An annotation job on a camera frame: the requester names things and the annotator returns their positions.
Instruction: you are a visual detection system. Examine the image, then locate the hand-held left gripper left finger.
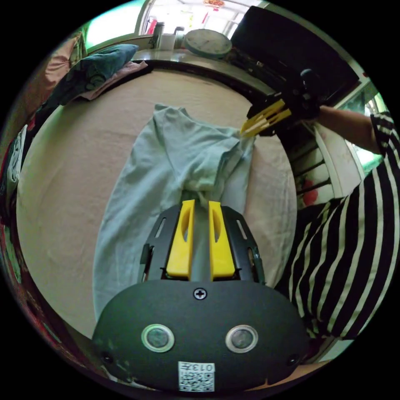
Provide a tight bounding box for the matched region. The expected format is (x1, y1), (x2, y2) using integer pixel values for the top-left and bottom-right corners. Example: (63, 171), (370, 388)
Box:
(166, 200), (196, 280)

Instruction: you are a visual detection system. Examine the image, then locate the person's right forearm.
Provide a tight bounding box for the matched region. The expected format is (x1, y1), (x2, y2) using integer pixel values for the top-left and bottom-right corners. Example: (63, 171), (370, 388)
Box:
(318, 105), (385, 154)

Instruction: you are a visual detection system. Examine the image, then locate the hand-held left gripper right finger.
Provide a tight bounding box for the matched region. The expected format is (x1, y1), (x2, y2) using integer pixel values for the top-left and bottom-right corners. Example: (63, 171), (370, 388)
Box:
(208, 201), (235, 281)

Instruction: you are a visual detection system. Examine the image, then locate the white t-shirt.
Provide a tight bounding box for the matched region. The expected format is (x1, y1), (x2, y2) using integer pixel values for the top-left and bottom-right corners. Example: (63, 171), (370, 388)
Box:
(92, 104), (258, 329)

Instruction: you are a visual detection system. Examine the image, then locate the round wall clock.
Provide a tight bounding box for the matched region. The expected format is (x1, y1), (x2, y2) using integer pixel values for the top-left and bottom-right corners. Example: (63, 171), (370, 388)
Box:
(183, 28), (233, 59)

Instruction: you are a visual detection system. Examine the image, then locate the pink curtain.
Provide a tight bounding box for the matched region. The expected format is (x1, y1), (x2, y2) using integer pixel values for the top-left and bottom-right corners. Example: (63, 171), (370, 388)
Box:
(30, 33), (85, 107)

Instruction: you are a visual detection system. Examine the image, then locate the black screen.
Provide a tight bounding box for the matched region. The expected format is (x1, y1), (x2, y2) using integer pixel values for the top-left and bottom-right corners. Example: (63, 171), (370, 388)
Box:
(230, 5), (360, 98)

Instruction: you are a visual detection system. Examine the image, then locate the blue cushion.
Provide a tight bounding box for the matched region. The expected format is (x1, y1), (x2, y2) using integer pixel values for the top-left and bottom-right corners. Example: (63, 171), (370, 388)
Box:
(61, 43), (140, 101)

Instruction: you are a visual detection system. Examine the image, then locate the pink folded blanket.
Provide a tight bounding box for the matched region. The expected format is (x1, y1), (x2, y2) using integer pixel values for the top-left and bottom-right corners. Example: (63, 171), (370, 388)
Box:
(80, 60), (148, 101)

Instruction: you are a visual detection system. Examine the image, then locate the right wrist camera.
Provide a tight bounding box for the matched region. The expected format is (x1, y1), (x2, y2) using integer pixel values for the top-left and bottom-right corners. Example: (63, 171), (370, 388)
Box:
(300, 68), (318, 92)

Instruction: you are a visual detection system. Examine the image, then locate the bed with pink sheet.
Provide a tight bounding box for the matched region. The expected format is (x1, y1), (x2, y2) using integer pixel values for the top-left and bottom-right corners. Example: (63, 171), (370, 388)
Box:
(15, 59), (301, 342)

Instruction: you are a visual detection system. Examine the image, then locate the person's body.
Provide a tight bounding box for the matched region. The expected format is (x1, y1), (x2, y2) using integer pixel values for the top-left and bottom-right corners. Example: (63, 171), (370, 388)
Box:
(274, 112), (400, 342)

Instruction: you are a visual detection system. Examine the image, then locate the window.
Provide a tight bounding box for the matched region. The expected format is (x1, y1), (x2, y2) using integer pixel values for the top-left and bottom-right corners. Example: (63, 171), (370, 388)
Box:
(136, 0), (250, 35)

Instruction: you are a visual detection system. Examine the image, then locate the white rack with dark bars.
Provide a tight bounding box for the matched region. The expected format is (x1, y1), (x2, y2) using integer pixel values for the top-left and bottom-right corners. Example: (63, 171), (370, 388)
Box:
(286, 123), (348, 208)

